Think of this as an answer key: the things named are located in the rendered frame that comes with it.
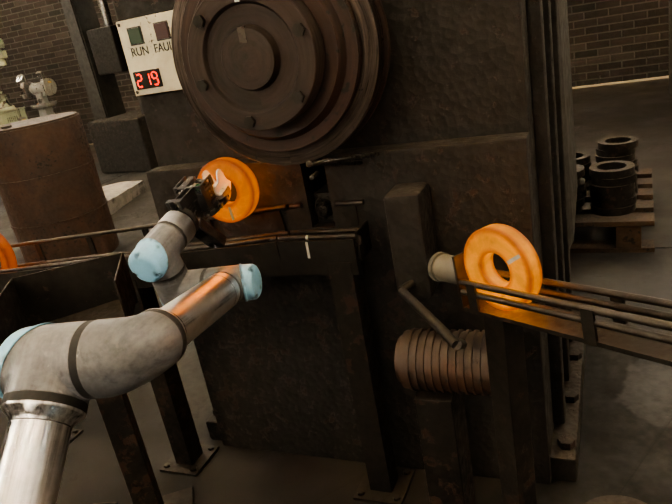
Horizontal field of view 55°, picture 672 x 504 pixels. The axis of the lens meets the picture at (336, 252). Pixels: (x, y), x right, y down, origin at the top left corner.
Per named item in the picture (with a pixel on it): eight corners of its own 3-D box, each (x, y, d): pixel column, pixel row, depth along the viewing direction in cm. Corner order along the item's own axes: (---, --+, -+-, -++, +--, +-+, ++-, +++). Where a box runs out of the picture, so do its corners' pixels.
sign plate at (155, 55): (140, 94, 164) (120, 21, 158) (226, 82, 154) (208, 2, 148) (135, 96, 162) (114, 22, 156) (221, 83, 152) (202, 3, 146)
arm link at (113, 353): (139, 328, 85) (258, 249, 132) (67, 335, 88) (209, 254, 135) (157, 409, 88) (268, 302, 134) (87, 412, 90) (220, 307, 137)
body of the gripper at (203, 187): (212, 172, 140) (186, 202, 131) (227, 205, 144) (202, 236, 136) (184, 174, 143) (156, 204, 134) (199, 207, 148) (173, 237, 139)
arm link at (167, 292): (211, 319, 132) (193, 277, 126) (162, 323, 135) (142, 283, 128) (222, 294, 138) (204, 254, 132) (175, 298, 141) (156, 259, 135)
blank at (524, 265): (504, 315, 119) (491, 322, 117) (462, 242, 121) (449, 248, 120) (559, 288, 105) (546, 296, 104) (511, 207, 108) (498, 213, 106)
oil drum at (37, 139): (73, 240, 455) (30, 115, 424) (139, 237, 431) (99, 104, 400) (6, 274, 404) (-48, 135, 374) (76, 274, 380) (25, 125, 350)
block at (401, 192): (410, 279, 150) (395, 181, 142) (443, 279, 147) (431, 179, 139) (397, 300, 141) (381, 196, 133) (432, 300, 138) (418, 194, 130)
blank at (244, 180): (194, 163, 154) (186, 166, 152) (248, 149, 148) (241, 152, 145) (215, 224, 158) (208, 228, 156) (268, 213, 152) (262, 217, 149)
